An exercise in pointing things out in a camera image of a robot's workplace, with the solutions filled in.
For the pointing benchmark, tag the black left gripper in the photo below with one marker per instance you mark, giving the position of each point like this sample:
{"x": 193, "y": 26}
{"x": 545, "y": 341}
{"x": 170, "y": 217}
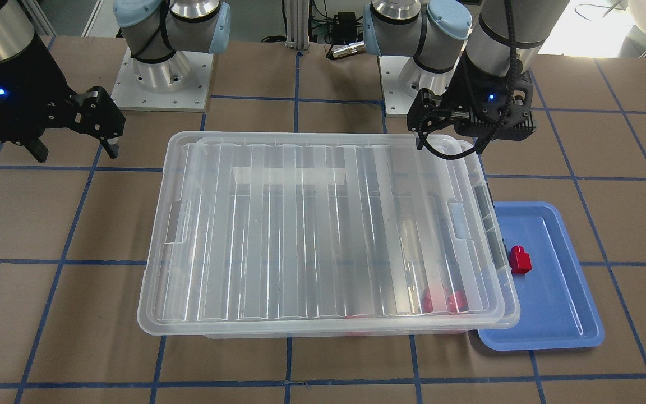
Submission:
{"x": 465, "y": 85}

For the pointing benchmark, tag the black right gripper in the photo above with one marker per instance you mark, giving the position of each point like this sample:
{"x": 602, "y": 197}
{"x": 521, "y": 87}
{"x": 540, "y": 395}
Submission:
{"x": 36, "y": 72}

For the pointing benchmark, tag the clear plastic box lid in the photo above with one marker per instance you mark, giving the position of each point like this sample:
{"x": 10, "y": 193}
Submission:
{"x": 323, "y": 230}

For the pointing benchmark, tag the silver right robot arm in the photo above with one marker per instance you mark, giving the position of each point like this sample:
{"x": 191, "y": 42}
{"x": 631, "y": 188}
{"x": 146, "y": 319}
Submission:
{"x": 154, "y": 30}

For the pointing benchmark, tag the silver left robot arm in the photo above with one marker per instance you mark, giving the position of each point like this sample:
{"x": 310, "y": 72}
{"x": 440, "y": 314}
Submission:
{"x": 502, "y": 39}

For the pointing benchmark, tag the clear plastic storage box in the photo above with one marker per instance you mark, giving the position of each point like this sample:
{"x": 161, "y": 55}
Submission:
{"x": 491, "y": 224}

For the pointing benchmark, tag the red block in box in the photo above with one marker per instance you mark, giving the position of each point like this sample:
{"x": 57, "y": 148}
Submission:
{"x": 434, "y": 300}
{"x": 456, "y": 302}

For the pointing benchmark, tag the red block on tray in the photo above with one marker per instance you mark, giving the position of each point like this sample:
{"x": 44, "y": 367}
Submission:
{"x": 520, "y": 261}

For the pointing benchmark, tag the blue plastic tray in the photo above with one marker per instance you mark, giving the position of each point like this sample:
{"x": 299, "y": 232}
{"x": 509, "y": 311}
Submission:
{"x": 557, "y": 310}

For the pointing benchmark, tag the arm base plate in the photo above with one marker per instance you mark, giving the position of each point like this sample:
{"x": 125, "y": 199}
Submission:
{"x": 396, "y": 95}
{"x": 188, "y": 95}

